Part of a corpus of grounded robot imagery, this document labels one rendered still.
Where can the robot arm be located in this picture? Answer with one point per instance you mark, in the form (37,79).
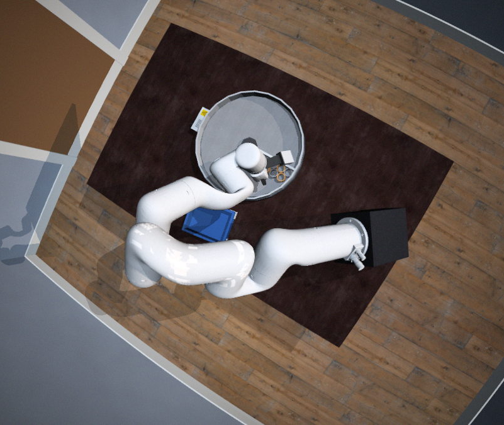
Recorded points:
(238,268)

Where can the blue tray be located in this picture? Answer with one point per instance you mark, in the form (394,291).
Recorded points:
(210,225)

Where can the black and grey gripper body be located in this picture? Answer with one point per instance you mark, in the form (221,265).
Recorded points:
(261,175)

